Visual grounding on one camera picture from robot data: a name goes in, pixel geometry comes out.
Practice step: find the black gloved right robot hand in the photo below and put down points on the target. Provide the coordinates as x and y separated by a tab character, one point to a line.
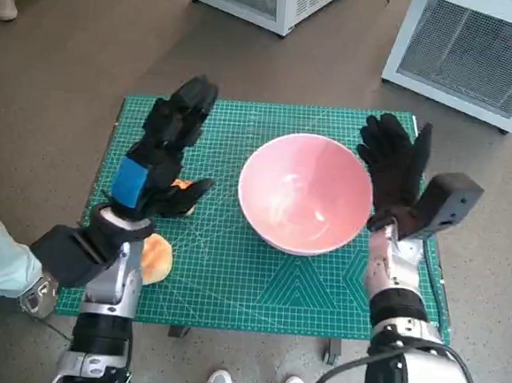
395	167

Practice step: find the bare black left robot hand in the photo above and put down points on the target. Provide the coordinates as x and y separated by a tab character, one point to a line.
172	123

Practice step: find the orange toy croissant bread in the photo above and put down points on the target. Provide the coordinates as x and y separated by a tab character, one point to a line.
181	183

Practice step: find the pink bowl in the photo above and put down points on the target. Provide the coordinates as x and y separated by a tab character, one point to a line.
305	191

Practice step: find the round toy bread bun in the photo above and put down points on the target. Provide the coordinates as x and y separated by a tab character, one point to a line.
158	259

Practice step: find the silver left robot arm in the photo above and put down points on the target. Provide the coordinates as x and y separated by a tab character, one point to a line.
105	304

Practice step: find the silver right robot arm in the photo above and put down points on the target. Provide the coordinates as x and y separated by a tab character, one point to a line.
397	309

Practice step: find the white mesh cabinet red light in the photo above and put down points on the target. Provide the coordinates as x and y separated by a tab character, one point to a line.
471	49

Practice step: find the green cutting mat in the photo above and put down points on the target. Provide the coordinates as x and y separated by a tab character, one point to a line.
222	282

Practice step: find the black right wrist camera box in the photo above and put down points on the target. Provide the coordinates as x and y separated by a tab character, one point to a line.
448	202

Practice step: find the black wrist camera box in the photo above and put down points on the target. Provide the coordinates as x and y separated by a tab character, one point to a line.
71	254
448	202

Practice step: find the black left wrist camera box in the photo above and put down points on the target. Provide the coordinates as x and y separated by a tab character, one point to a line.
71	254

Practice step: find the black table leg bracket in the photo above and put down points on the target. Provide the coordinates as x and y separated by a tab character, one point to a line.
179	331
332	350

